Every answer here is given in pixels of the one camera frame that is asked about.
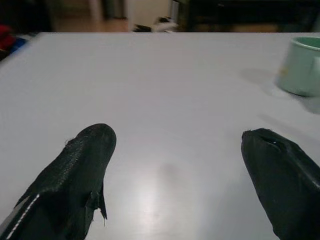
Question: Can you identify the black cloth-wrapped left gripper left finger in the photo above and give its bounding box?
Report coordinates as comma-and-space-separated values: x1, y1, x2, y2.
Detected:
0, 123, 118, 240

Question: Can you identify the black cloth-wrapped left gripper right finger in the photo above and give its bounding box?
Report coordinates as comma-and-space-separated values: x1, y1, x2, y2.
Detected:
240, 128, 320, 240

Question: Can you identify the pale green mug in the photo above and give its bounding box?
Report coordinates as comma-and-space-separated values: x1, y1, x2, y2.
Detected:
274, 36, 320, 98

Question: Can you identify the black and white object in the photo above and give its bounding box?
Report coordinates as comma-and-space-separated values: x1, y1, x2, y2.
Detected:
132, 16, 179, 33

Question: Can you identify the dark low cabinet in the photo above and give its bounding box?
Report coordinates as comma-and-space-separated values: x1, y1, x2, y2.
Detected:
177, 0, 320, 33

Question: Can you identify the red and blue object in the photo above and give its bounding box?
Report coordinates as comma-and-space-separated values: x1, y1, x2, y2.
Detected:
0, 24, 28, 62

